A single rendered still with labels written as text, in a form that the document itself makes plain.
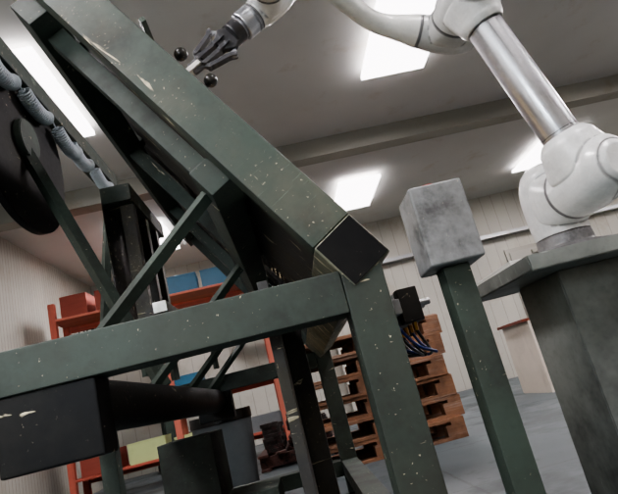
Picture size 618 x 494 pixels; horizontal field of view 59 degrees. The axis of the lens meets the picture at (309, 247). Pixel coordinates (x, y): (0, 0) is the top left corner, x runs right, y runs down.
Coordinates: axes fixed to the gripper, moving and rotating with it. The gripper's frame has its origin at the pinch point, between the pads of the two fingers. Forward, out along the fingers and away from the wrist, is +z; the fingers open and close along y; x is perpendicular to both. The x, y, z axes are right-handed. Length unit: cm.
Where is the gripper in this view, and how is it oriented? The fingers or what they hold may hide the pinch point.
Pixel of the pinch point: (191, 71)
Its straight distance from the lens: 172.7
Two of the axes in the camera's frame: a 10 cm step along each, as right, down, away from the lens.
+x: 0.1, -2.7, -9.6
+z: -6.9, 7.0, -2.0
